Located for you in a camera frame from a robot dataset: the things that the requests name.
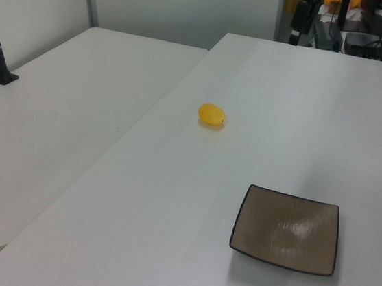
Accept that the yellow lemon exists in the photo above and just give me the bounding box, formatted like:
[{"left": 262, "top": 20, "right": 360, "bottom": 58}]
[{"left": 197, "top": 102, "right": 228, "bottom": 128}]

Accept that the square brown ceramic plate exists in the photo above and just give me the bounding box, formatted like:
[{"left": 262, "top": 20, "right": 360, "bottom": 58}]
[{"left": 226, "top": 182, "right": 344, "bottom": 278}]

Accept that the black pole with white band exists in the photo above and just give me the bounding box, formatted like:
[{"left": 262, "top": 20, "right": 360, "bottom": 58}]
[{"left": 287, "top": 0, "right": 319, "bottom": 49}]

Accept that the black power supply box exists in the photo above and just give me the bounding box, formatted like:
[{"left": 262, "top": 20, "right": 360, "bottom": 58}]
[{"left": 311, "top": 20, "right": 345, "bottom": 52}]

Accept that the black electronics box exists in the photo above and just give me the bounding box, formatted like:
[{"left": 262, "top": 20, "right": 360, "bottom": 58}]
[{"left": 342, "top": 30, "right": 382, "bottom": 62}]

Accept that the black monitor stand post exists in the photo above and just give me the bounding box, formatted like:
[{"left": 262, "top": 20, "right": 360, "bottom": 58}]
[{"left": 337, "top": 0, "right": 352, "bottom": 31}]

